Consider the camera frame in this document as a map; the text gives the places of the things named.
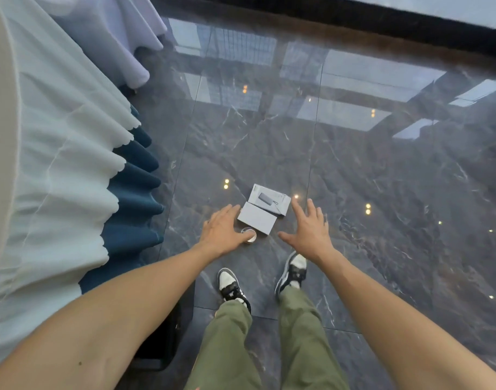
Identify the person's left hand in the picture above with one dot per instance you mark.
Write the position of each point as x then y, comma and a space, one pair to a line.
219, 235

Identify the person's right hand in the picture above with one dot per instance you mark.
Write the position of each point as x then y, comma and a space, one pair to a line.
312, 237

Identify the person's right thumb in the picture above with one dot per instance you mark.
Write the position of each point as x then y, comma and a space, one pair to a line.
287, 237

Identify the person's right middle finger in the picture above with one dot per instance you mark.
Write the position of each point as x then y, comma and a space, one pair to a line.
311, 209

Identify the person's left thumb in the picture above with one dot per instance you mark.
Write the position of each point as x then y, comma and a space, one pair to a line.
246, 238

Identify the person's left forearm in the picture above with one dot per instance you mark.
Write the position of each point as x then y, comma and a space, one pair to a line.
110, 312

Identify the person's right forearm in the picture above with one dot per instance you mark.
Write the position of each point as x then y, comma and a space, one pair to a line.
394, 324

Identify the small round white case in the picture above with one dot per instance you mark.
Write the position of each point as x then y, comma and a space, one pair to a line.
250, 236

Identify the plain white box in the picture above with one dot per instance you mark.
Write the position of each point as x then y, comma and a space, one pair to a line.
257, 218

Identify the person's right shoe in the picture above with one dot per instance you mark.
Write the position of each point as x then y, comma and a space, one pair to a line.
292, 272

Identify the person's shoe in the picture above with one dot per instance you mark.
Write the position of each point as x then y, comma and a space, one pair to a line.
231, 286
292, 272

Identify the white box with device picture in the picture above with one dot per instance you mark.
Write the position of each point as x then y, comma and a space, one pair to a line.
269, 199

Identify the person's left shoe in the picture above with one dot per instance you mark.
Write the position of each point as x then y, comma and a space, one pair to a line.
231, 286

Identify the person's right trouser leg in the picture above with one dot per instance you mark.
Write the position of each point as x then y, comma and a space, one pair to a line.
309, 345

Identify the person's trouser leg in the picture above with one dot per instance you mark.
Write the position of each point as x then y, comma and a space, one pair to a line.
225, 349
309, 345

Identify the person's left trouser leg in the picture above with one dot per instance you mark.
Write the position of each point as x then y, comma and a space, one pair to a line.
225, 349

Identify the blue pleated table skirt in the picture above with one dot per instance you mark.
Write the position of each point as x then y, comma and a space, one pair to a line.
134, 207

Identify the black object under table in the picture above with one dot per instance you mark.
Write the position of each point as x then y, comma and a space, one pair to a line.
166, 337

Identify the white scalloped tablecloth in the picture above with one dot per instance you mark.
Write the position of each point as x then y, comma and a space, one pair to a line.
53, 178

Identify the plain white draped tablecloth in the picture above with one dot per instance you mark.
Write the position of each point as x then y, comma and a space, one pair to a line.
114, 32

